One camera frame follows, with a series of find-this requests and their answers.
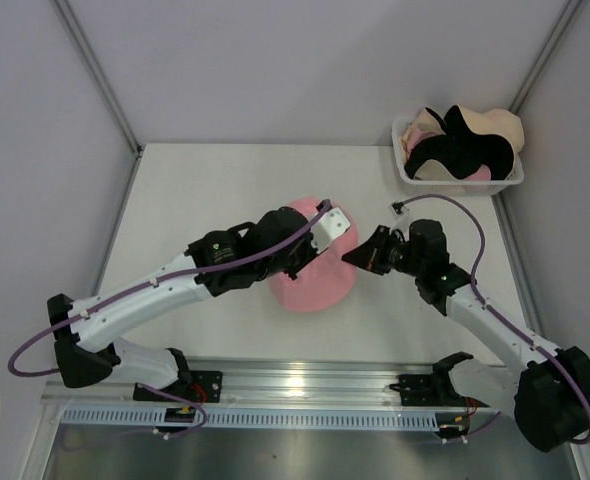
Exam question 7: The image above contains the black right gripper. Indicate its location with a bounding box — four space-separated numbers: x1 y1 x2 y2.
343 225 424 278

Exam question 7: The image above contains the pink bucket hat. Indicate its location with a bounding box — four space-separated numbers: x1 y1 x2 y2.
268 203 359 313

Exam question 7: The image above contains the cream bucket hat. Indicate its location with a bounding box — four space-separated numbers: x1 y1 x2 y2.
459 106 525 155

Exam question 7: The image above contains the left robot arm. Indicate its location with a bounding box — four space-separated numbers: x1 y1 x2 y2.
47 207 327 401

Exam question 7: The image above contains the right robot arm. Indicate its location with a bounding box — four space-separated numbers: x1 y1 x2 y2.
342 220 590 452

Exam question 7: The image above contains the white plastic basket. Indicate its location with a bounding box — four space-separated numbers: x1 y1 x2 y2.
391 115 525 196

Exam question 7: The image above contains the black bucket hat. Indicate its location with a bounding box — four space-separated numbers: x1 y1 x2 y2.
404 105 518 182

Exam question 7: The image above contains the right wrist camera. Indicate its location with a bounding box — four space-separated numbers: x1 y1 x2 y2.
390 201 412 233

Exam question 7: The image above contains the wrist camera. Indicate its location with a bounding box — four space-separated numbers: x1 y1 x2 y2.
390 201 412 233
311 199 351 254

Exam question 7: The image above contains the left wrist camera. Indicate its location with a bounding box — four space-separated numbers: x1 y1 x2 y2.
311 199 351 254

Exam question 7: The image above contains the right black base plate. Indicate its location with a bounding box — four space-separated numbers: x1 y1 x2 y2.
387 373 487 407

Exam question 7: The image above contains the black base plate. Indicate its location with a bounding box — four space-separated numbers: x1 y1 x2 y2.
387 373 487 407
133 370 224 404

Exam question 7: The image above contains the aluminium mounting rail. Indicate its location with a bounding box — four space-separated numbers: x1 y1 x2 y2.
42 357 526 414

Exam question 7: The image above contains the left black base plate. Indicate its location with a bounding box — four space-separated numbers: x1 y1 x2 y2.
133 370 224 404

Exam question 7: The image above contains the white slotted cable duct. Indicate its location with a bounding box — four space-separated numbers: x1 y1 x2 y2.
61 406 439 432

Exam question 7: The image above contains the left aluminium frame post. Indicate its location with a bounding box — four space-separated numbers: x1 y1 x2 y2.
49 0 141 154

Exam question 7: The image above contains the aluminium frame post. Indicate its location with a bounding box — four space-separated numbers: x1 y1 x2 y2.
509 0 588 115
49 0 141 154

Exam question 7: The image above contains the right aluminium frame post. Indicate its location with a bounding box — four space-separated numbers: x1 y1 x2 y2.
509 0 588 115

